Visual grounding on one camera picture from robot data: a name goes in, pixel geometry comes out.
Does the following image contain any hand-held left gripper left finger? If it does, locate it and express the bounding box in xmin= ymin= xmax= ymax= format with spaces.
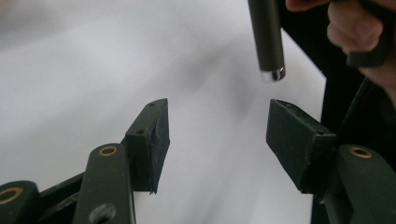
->
xmin=123 ymin=98 xmax=171 ymax=194

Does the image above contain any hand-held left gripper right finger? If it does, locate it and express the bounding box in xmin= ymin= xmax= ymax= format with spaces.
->
xmin=265 ymin=98 xmax=338 ymax=194

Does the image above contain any dark kitchen knife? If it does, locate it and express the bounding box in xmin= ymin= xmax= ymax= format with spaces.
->
xmin=247 ymin=0 xmax=287 ymax=83

